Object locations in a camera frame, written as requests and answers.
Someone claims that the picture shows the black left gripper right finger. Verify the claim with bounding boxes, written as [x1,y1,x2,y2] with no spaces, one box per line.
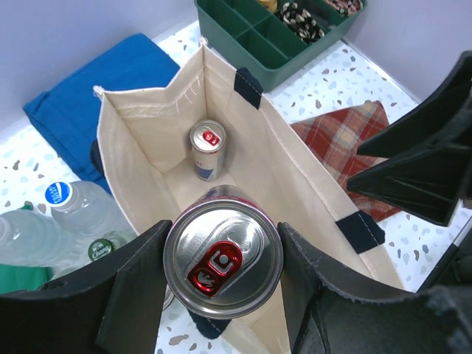
[277,223,471,353]

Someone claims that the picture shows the pink patterned hair ties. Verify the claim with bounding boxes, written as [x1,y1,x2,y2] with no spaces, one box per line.
[324,0,364,18]

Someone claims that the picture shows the black can silver tab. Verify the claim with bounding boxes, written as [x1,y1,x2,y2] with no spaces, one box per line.
[162,285,174,310]

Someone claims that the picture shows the green cap soda bottle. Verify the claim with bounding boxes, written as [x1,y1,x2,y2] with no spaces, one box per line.
[87,230,136,262]

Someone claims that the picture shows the folded blue cloth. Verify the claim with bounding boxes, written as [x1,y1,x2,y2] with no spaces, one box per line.
[23,33,180,191]

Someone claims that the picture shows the black white hair ties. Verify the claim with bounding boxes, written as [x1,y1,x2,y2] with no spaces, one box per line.
[277,1,326,44]

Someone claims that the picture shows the red tab can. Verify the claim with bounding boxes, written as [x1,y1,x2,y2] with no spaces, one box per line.
[163,184,283,320]
[189,119,226,181]

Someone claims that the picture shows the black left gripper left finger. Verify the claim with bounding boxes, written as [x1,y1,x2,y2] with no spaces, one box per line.
[1,221,172,353]

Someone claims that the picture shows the green compartment tray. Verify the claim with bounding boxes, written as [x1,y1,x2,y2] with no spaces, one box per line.
[195,0,367,92]

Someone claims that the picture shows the Pocari Sweat bottle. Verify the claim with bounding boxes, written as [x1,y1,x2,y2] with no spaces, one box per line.
[1,209,79,268]
[44,181,132,237]

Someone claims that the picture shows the green Guess t-shirt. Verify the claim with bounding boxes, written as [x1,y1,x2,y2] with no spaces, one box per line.
[0,265,52,294]

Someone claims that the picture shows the red plaid cloth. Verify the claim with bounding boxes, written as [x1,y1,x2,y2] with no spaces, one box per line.
[291,101,400,222]

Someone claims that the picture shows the beige canvas tote bag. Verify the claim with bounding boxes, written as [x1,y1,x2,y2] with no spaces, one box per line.
[90,36,406,354]

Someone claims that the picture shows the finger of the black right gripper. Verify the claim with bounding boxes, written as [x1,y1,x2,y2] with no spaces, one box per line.
[347,145,471,226]
[357,51,471,158]

